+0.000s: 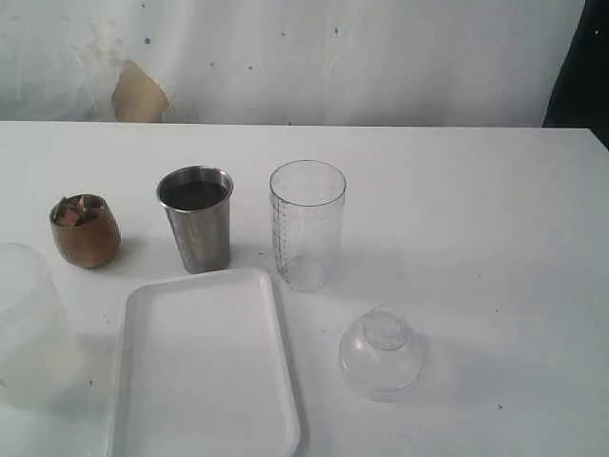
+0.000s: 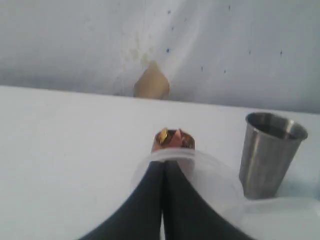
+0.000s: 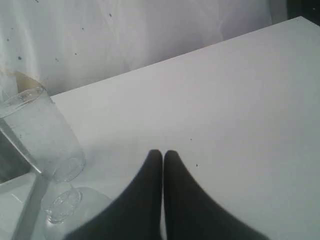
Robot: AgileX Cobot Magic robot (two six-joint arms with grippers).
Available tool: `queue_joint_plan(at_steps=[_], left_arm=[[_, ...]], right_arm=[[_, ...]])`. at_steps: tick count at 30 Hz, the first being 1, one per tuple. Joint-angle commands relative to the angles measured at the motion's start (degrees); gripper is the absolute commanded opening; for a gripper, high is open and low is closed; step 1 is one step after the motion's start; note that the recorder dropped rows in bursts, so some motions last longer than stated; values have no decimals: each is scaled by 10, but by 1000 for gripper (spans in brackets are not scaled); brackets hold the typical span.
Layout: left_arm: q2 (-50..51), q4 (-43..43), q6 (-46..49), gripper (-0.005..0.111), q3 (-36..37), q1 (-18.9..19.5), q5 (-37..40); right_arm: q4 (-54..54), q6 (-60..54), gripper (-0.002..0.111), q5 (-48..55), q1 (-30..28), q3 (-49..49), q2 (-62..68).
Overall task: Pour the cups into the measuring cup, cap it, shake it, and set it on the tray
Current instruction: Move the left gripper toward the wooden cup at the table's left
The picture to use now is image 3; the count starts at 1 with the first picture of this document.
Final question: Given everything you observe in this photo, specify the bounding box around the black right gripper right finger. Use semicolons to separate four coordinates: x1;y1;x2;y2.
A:
163;150;267;240

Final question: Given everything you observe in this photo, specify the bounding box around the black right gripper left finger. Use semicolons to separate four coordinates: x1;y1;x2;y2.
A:
65;149;163;240

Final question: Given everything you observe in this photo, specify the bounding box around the clear dome shaker lid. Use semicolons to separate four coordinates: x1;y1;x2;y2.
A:
40;182;112;224

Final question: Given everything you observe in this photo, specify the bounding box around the stainless steel cup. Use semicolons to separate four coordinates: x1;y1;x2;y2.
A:
0;124;42;184

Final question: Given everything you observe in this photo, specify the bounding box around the clear plastic shaker cup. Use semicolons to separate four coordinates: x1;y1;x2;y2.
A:
0;86;86;182

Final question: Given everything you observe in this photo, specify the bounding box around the white rectangular tray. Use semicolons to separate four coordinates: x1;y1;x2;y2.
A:
0;172;49;240

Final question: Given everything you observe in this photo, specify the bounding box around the white backdrop cloth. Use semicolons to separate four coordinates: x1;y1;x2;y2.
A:
0;0;288;101

